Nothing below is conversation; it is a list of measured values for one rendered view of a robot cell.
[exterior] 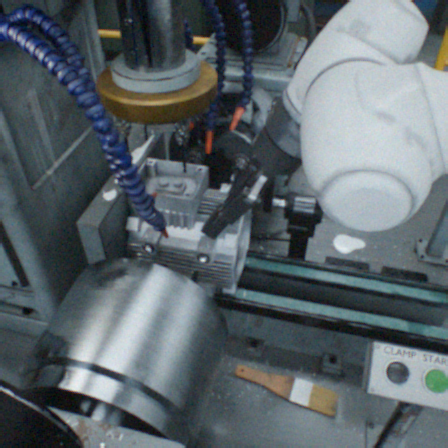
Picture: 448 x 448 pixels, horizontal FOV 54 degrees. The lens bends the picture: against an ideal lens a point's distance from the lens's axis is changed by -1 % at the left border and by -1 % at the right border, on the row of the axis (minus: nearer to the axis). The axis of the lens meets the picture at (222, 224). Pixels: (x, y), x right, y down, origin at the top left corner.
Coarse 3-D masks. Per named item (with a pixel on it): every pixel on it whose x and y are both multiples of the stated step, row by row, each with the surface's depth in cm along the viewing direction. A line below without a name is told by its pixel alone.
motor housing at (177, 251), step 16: (208, 192) 82; (224, 192) 82; (208, 208) 78; (144, 224) 80; (240, 224) 77; (128, 240) 80; (160, 240) 78; (176, 240) 78; (192, 240) 78; (240, 240) 92; (128, 256) 80; (144, 256) 80; (160, 256) 79; (176, 256) 78; (192, 256) 77; (224, 256) 77; (240, 256) 91; (192, 272) 79; (208, 272) 78; (224, 272) 77; (240, 272) 89; (224, 288) 81
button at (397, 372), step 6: (390, 366) 59; (396, 366) 58; (402, 366) 58; (390, 372) 58; (396, 372) 58; (402, 372) 58; (408, 372) 58; (390, 378) 58; (396, 378) 58; (402, 378) 58; (408, 378) 58; (396, 384) 58
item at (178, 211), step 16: (160, 160) 82; (144, 176) 82; (160, 176) 83; (176, 176) 83; (192, 176) 83; (160, 192) 79; (176, 192) 78; (192, 192) 75; (160, 208) 77; (176, 208) 76; (192, 208) 75; (176, 224) 78; (192, 224) 77
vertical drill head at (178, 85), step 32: (128, 0) 55; (160, 0) 55; (128, 32) 58; (160, 32) 57; (128, 64) 61; (160, 64) 60; (192, 64) 63; (128, 96) 60; (160, 96) 60; (192, 96) 61; (128, 128) 68
